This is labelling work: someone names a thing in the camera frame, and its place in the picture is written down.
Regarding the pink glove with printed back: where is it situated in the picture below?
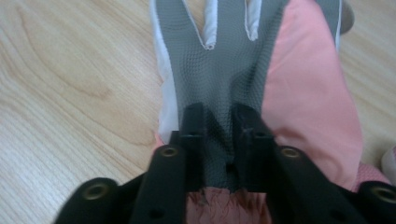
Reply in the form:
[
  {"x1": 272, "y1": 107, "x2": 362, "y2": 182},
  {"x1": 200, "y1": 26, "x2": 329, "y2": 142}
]
[{"x1": 352, "y1": 147, "x2": 396, "y2": 194}]

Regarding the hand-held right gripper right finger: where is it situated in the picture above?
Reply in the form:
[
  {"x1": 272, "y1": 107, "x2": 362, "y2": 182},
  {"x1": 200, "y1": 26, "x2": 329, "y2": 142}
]
[{"x1": 232, "y1": 103, "x2": 276, "y2": 193}]

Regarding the pink glove with grey palm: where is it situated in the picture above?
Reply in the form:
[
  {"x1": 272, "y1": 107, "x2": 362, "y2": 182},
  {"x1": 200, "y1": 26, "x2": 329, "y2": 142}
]
[{"x1": 148, "y1": 0, "x2": 364, "y2": 224}]

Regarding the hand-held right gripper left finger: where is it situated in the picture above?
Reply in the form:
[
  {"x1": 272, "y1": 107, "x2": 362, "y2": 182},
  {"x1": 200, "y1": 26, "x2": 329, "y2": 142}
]
[{"x1": 178, "y1": 102, "x2": 209, "y2": 192}]

